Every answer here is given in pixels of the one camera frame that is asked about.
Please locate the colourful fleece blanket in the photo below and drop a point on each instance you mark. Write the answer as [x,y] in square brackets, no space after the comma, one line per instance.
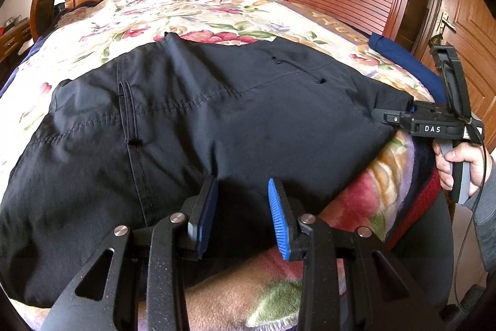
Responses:
[240,296]

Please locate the assorted desk clutter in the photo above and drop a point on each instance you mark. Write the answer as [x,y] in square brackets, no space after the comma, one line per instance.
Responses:
[11,22]

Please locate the wooden desk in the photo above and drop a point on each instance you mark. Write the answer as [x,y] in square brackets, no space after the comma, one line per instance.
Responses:
[15,42]

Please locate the person's right forearm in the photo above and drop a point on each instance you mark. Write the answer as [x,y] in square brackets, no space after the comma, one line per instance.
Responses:
[486,222]

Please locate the blue folded cloth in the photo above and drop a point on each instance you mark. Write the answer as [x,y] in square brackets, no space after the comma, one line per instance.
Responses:
[407,63]

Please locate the floral quilt blanket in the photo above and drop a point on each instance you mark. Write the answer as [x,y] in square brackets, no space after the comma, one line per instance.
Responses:
[174,13]

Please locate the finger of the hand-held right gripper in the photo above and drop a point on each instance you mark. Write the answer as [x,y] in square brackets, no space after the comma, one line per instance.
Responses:
[389,110]
[395,119]

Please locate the person's dark trouser leg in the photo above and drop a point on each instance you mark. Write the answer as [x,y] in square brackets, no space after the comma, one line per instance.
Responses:
[422,249]

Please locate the person's right hand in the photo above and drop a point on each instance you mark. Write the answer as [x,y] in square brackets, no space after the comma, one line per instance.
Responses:
[478,168]

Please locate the navy blue bedsheet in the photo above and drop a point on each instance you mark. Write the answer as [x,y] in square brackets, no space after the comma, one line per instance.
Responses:
[23,61]

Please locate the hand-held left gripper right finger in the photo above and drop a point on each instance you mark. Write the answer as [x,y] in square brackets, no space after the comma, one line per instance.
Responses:
[281,226]

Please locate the wooden chair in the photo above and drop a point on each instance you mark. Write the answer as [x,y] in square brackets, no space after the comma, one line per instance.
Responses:
[38,13]

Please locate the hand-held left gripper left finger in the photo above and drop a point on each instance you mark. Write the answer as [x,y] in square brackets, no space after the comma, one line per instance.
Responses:
[205,214]

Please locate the wooden door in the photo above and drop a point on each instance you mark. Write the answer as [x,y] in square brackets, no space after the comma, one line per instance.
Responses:
[472,55]

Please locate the black trousers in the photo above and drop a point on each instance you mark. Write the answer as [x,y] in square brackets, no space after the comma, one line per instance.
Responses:
[232,114]

